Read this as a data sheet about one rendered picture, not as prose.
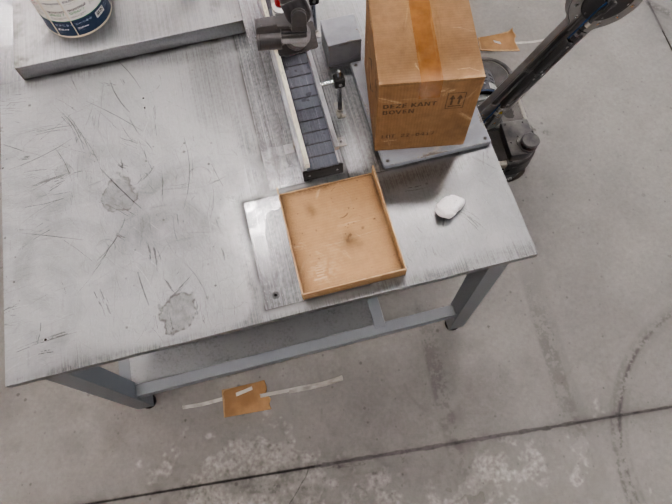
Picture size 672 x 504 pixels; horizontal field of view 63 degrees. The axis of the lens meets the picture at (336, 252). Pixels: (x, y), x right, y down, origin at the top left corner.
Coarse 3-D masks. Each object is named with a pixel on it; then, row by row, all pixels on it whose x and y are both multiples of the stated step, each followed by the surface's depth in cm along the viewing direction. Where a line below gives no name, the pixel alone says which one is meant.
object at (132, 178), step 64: (0, 0) 175; (320, 0) 171; (0, 64) 165; (128, 64) 164; (192, 64) 163; (256, 64) 162; (320, 64) 162; (64, 128) 156; (128, 128) 155; (192, 128) 154; (256, 128) 154; (64, 192) 148; (128, 192) 147; (192, 192) 147; (256, 192) 146; (384, 192) 145; (448, 192) 145; (64, 256) 141; (128, 256) 140; (192, 256) 140; (256, 256) 139; (448, 256) 138; (512, 256) 137; (64, 320) 134; (128, 320) 134; (192, 320) 133; (256, 320) 133
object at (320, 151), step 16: (288, 64) 156; (304, 64) 156; (288, 80) 154; (304, 80) 154; (304, 96) 151; (304, 112) 149; (320, 112) 149; (304, 128) 147; (320, 128) 147; (304, 144) 146; (320, 144) 145; (320, 160) 144; (336, 160) 143
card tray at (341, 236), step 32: (288, 192) 145; (320, 192) 145; (352, 192) 145; (288, 224) 142; (320, 224) 142; (352, 224) 141; (384, 224) 141; (320, 256) 138; (352, 256) 138; (384, 256) 138; (320, 288) 135
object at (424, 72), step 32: (384, 0) 132; (416, 0) 132; (448, 0) 132; (384, 32) 128; (416, 32) 128; (448, 32) 128; (384, 64) 125; (416, 64) 125; (448, 64) 124; (480, 64) 124; (384, 96) 127; (416, 96) 127; (448, 96) 128; (384, 128) 138; (416, 128) 139; (448, 128) 140
